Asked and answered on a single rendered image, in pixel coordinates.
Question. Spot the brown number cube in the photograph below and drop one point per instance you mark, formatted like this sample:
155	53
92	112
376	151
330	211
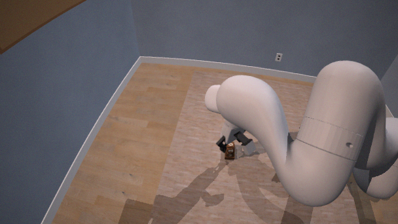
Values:
231	145
230	152

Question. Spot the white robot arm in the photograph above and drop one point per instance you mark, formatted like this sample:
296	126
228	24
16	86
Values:
314	169

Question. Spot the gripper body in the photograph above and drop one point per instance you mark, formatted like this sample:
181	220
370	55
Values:
228	132

